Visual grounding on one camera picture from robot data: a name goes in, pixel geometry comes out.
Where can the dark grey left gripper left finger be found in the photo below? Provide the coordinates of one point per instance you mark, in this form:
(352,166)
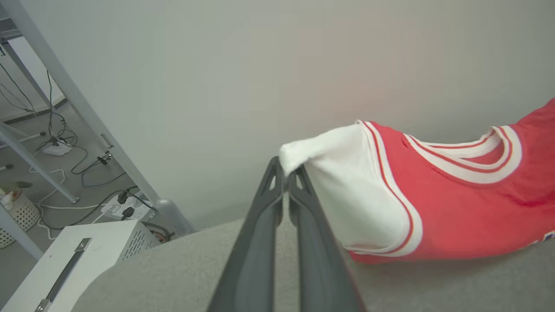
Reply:
(256,260)

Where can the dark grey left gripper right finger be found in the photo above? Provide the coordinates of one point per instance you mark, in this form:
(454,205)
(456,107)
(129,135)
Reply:
(321,268)

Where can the red and white sports jersey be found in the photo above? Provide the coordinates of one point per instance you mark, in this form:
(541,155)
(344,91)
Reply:
(455,208)

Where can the grey fabric sofa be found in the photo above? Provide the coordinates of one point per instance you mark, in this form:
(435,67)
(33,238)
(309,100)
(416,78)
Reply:
(173,277)

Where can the white power strip with black plugs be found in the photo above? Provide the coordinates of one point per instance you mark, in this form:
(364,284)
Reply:
(125,209)

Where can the white metal equipment box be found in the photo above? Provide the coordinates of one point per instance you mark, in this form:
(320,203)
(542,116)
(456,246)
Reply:
(95,255)

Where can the small white adapter box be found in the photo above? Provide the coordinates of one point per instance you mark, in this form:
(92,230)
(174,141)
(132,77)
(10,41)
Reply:
(57,148)

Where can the white perforated basket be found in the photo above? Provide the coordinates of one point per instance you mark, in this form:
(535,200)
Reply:
(24,214)

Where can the grey rounded post base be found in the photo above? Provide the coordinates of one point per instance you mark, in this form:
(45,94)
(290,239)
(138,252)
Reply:
(175,219)

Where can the thick grey metal frame post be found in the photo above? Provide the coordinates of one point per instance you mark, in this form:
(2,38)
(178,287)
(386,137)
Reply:
(78,99)

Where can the thin grey metal frame leg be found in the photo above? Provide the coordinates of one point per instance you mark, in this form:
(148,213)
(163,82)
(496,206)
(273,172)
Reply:
(34,162)

